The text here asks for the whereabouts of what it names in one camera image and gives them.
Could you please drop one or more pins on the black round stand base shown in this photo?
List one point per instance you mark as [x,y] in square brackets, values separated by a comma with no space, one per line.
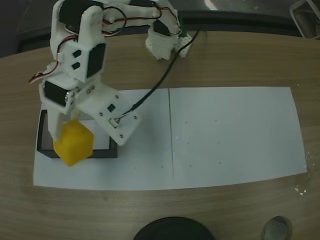
[173,230]

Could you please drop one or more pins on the green table clamp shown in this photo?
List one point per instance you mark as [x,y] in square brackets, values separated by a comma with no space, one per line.
[182,25]

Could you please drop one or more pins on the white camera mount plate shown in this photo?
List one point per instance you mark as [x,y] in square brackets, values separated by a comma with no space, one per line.
[112,117]

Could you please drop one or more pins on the white paper sheet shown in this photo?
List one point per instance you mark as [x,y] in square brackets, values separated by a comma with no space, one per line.
[237,137]
[112,172]

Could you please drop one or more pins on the yellow foam cube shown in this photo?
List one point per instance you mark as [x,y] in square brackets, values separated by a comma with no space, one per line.
[75,142]

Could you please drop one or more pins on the metal chair frame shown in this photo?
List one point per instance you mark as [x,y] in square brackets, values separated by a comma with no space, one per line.
[303,20]

